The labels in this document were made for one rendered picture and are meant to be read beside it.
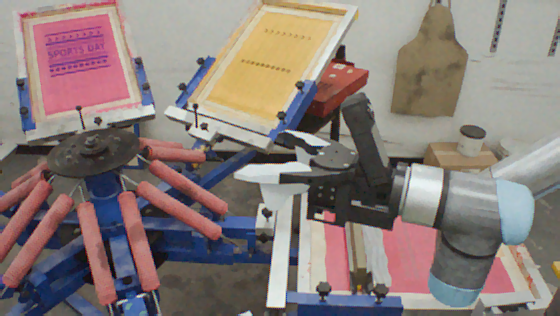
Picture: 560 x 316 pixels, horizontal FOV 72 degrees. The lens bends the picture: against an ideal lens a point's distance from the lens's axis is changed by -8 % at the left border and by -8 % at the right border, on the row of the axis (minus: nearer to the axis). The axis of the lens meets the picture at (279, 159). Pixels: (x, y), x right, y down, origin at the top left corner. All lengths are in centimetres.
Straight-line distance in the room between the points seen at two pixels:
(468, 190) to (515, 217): 6
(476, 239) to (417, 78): 282
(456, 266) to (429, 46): 279
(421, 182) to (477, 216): 7
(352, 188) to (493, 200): 17
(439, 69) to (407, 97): 32
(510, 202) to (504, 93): 316
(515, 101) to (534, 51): 42
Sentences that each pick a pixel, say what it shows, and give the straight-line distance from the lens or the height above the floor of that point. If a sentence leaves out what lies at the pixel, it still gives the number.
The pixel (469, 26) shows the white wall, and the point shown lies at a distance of 336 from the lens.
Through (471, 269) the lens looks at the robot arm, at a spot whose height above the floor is 159.
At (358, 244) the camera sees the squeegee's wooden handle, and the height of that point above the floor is 106.
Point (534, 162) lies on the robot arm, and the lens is 64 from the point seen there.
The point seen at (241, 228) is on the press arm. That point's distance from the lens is 140.
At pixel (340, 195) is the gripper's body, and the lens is 52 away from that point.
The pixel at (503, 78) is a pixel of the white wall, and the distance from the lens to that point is 361.
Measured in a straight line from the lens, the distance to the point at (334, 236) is 151.
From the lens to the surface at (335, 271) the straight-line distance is 139.
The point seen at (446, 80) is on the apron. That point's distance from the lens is 339.
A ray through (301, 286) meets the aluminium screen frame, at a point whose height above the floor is 99.
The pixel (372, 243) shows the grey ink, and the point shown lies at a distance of 149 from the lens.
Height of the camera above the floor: 197
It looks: 32 degrees down
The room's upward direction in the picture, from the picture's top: straight up
